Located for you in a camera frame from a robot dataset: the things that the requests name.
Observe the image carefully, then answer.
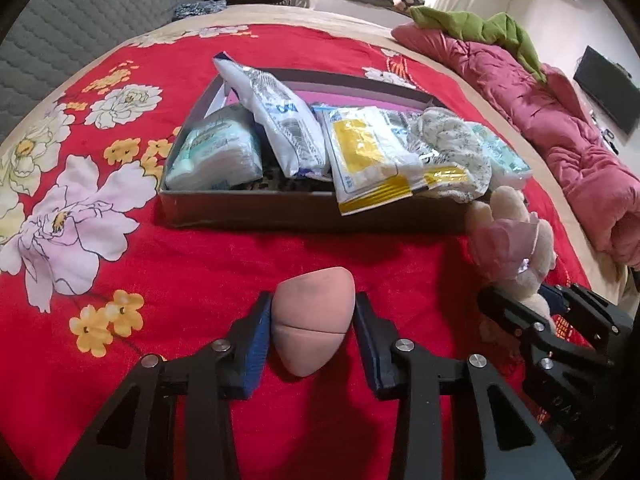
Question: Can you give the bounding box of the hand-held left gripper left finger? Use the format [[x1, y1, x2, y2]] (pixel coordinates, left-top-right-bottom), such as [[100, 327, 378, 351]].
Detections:
[[55, 290, 273, 480]]

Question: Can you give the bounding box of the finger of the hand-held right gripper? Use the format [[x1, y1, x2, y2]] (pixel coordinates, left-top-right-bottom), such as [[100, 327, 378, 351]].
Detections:
[[540, 282, 632, 343], [477, 285, 558, 358]]

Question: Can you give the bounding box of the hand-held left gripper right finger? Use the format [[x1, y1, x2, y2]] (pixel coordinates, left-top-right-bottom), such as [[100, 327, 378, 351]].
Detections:
[[353, 291, 576, 480]]

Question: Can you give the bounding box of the pink makeup sponge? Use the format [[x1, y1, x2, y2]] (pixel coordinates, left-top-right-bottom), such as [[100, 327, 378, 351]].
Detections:
[[270, 266, 357, 378]]

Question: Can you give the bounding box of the beige plush bunny pink dress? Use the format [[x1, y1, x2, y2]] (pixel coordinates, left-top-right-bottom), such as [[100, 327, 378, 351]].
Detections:
[[465, 186, 558, 331]]

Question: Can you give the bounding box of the dark shallow cardboard box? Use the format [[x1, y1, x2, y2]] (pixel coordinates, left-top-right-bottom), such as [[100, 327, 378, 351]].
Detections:
[[159, 67, 493, 233]]

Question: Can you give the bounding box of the teal white tissue pack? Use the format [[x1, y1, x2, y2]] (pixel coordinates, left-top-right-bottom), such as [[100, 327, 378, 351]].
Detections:
[[470, 122, 533, 191]]

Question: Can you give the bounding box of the leopard print scrunchie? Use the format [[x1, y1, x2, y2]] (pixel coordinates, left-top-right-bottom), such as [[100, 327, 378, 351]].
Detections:
[[235, 160, 336, 195]]

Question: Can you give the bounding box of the white floral cloth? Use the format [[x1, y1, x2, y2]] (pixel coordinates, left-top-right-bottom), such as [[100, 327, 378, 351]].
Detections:
[[415, 107, 493, 203]]

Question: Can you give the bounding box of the yellow white packet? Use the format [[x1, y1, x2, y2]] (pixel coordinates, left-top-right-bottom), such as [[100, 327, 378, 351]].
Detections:
[[312, 105, 476, 216]]

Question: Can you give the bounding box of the green tissue pack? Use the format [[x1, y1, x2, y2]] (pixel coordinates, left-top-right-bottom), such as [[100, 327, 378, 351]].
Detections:
[[165, 105, 263, 192]]

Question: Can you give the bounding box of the purple white snack packet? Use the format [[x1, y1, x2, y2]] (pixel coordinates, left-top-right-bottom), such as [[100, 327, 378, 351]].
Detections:
[[212, 51, 333, 181]]

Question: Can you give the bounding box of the pink quilt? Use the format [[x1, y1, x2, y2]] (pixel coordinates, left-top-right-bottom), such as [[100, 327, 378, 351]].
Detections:
[[391, 22, 640, 266]]

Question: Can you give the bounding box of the black television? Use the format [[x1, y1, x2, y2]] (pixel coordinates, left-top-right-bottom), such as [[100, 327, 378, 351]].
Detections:
[[573, 46, 640, 136]]

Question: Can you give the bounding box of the pink book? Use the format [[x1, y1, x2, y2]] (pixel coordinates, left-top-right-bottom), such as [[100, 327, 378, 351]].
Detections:
[[295, 87, 426, 111]]

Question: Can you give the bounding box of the green garment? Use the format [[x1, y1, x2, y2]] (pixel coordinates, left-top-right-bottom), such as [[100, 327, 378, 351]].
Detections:
[[409, 6, 548, 83]]

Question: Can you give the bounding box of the beige bed sheet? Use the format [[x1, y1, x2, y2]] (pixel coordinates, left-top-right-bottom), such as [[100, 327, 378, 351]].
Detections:
[[0, 4, 631, 296]]

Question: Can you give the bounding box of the blue patterned cloth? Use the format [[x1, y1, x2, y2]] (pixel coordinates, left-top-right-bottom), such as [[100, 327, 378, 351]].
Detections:
[[172, 0, 228, 22]]

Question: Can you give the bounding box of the grey quilted headboard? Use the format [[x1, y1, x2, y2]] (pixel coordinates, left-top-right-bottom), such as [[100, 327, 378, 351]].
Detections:
[[0, 0, 206, 141]]

